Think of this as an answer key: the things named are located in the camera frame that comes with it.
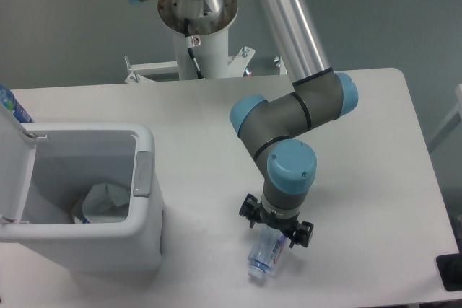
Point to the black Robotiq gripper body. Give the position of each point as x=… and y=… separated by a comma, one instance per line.
x=276, y=222

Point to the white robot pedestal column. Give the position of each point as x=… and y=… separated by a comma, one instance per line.
x=211, y=56

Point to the white middle floor bracket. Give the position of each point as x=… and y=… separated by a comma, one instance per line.
x=238, y=65

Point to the white trash can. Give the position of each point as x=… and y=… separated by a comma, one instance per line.
x=71, y=158

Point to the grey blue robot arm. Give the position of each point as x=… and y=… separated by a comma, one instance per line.
x=268, y=129

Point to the clear plastic bag wrapper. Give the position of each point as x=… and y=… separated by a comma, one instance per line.
x=106, y=203

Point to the white trash can lid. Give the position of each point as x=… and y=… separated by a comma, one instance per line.
x=18, y=150

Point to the clear crushed plastic bottle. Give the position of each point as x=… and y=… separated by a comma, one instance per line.
x=265, y=253

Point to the white frame at right edge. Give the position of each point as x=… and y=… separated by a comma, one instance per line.
x=447, y=124

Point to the blue bottle behind bin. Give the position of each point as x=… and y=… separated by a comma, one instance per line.
x=9, y=101

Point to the white left floor bracket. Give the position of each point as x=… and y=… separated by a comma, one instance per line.
x=151, y=72

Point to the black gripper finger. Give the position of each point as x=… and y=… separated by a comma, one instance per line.
x=251, y=210
x=299, y=233

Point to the black device at table edge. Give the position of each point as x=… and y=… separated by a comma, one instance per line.
x=449, y=267

